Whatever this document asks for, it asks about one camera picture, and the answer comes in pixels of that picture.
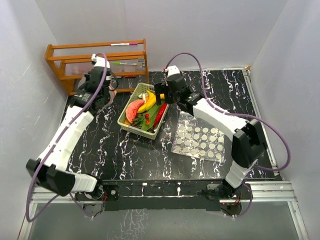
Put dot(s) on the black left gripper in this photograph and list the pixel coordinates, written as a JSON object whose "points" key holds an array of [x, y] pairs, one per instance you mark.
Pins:
{"points": [[88, 80]]}

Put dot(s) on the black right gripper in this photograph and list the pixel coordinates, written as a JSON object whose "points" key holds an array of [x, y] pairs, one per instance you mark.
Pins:
{"points": [[160, 88]]}

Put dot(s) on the yellow toy banana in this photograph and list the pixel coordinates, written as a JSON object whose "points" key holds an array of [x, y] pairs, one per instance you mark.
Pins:
{"points": [[152, 95], [148, 105]]}

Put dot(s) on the cherry tomato sprig toy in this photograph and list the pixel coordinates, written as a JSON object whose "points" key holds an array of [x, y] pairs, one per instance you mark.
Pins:
{"points": [[141, 119]]}

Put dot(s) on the red watermelon slice toy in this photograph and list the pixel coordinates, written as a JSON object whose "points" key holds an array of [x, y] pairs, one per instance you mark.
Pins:
{"points": [[132, 109]]}

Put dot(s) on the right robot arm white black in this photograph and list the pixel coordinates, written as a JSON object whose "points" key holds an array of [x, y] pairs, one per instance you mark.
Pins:
{"points": [[248, 142]]}

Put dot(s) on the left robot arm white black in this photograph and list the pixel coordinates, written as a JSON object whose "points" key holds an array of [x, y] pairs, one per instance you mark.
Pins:
{"points": [[49, 170]]}

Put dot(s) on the clear bag of white discs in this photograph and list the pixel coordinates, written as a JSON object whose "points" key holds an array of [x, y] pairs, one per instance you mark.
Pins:
{"points": [[196, 138]]}

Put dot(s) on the red toy chili pepper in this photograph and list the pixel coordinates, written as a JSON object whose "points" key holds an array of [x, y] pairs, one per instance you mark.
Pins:
{"points": [[159, 115]]}

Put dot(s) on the green toy leaf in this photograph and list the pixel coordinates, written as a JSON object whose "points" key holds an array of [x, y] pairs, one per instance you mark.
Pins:
{"points": [[153, 113]]}

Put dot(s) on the green marker pen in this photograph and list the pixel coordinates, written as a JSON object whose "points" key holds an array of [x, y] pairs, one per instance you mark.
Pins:
{"points": [[125, 63]]}

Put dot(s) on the wooden shelf rack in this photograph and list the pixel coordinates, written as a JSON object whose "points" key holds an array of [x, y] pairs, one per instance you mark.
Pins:
{"points": [[70, 62]]}

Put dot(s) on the pink white marker pen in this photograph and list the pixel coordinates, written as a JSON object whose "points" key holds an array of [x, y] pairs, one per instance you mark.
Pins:
{"points": [[124, 44]]}

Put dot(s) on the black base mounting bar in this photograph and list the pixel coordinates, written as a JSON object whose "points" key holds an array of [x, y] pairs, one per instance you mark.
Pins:
{"points": [[116, 195]]}

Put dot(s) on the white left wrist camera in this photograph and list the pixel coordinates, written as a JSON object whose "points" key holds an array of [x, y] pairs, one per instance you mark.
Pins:
{"points": [[98, 61]]}

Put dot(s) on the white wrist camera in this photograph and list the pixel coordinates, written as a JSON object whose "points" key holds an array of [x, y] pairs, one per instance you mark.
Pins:
{"points": [[172, 70], [98, 61]]}

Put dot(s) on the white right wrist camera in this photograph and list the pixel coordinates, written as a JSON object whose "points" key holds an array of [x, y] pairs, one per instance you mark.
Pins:
{"points": [[172, 70]]}

